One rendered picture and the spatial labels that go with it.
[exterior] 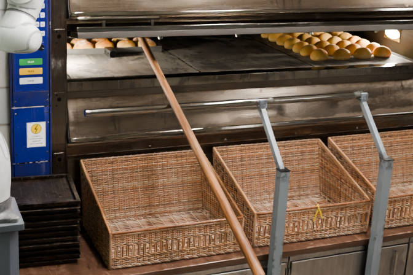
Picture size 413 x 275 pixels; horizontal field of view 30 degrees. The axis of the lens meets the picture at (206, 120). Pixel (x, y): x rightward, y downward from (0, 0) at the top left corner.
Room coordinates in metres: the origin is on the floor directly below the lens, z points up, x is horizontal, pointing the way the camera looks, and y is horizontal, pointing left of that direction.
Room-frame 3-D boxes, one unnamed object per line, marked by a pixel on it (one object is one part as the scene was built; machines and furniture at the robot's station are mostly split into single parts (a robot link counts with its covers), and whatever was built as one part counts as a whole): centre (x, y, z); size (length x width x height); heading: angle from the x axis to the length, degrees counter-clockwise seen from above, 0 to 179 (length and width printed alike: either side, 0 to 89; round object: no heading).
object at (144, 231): (2.90, 0.17, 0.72); 0.56 x 0.49 x 0.28; 114
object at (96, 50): (3.73, 0.56, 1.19); 0.55 x 0.36 x 0.03; 115
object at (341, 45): (4.02, -0.60, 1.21); 0.61 x 0.48 x 0.06; 24
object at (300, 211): (3.15, -0.38, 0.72); 0.56 x 0.49 x 0.28; 113
